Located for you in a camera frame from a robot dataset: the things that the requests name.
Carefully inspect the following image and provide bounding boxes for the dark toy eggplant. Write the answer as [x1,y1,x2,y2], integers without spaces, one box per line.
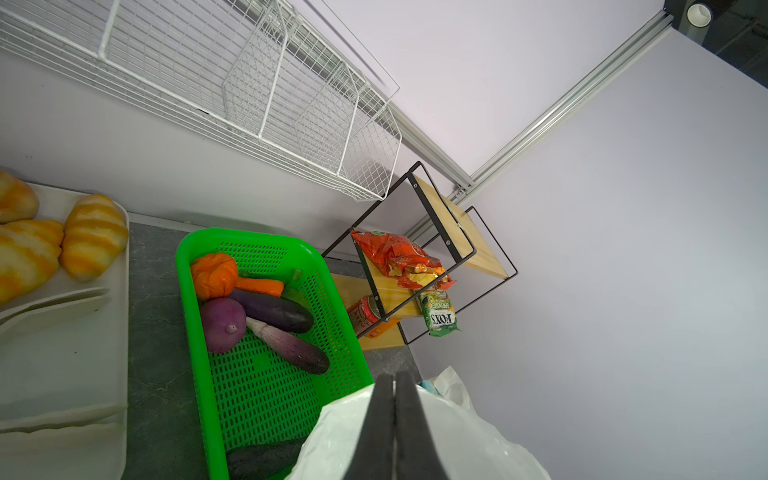
[229,289,315,334]

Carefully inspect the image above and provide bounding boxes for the green plastic basket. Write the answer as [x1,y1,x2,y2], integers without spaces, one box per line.
[176,228,373,479]

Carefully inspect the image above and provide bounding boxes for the white plastic tray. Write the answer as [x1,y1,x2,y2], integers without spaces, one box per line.
[0,181,131,480]

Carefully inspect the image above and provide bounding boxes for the red soda can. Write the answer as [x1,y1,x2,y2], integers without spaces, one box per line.
[347,295,387,338]

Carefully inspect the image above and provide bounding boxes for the tissue pack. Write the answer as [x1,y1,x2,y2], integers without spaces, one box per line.
[419,379,441,397]

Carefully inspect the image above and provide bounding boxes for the purple toy onion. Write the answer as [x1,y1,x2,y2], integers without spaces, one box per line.
[200,297,247,354]

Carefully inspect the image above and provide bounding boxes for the green Fox's candy bag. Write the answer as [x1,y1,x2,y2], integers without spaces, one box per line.
[418,290,459,337]

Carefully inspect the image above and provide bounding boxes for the orange toy pepper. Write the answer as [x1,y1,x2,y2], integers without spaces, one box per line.
[190,253,239,301]

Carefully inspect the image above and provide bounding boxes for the toy croissant bread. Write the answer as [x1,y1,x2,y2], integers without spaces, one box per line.
[1,220,64,304]

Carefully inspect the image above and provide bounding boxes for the wooden black-frame shelf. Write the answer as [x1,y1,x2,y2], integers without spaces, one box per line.
[322,162,518,351]

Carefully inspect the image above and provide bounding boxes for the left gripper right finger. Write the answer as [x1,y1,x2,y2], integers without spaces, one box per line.
[395,371,448,480]

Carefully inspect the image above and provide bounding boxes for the red snack bag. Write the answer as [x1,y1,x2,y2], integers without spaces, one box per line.
[351,231,455,291]

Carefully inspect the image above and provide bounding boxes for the metal kitchen tongs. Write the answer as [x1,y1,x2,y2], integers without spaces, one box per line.
[1,287,111,343]

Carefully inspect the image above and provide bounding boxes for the white plastic grocery bag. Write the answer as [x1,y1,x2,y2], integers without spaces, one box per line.
[289,372,549,479]

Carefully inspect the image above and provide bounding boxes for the long white wire basket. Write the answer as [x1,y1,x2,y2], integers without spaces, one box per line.
[1,1,402,201]

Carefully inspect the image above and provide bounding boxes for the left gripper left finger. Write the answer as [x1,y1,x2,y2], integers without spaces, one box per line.
[344,374,395,480]

